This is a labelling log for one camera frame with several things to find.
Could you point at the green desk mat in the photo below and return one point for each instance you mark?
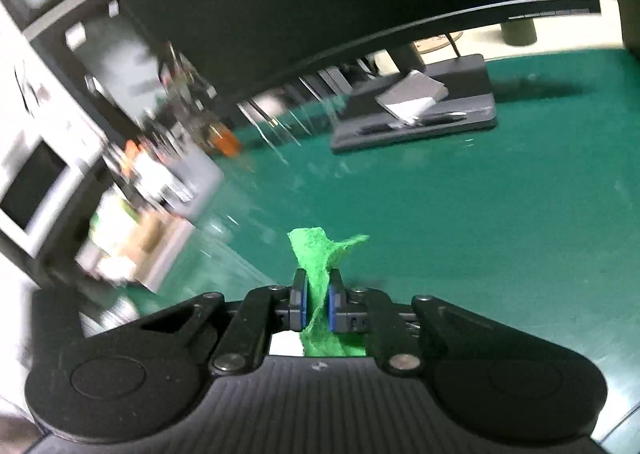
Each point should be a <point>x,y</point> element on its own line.
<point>450,224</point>

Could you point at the white device with dark screen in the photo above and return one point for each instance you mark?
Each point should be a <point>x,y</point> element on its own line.
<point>35,189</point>

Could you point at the orange small object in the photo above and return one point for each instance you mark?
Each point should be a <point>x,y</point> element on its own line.
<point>225,140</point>

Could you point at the grey monitor stand base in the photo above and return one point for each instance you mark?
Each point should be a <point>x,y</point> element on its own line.
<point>450,129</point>

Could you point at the black pen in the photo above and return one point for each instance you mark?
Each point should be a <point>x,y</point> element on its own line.
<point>440,117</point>

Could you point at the green cleaning cloth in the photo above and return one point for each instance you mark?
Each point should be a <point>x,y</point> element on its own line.
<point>315,254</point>

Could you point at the grey and white notepad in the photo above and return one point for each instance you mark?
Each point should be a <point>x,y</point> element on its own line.
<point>412,96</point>

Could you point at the grey box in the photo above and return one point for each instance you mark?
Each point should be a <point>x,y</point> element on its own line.
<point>197,184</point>

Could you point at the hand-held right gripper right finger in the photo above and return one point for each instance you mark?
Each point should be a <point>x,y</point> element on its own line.
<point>333,308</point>

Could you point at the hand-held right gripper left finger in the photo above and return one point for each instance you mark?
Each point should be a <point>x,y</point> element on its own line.
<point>302,305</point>

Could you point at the dark cylindrical cup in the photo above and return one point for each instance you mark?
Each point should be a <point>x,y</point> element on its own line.
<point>520,31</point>

